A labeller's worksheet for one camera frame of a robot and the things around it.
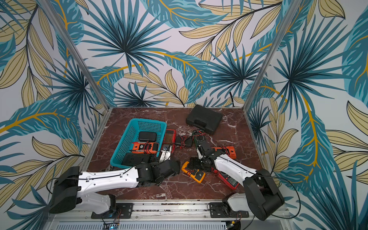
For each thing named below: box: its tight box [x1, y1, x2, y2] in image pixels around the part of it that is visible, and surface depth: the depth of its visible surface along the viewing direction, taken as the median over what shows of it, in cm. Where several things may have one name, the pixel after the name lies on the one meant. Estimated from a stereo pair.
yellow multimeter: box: [181, 161, 207, 184], surface depth 84 cm
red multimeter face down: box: [161, 128, 177, 154], surface depth 99 cm
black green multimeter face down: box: [121, 152, 153, 167], surface depth 90 cm
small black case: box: [138, 131, 157, 142], surface depth 100 cm
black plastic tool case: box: [185, 104, 223, 136], surface depth 108 cm
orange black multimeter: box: [131, 141, 159, 155], surface depth 94 cm
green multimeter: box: [192, 129, 207, 146], surface depth 102 cm
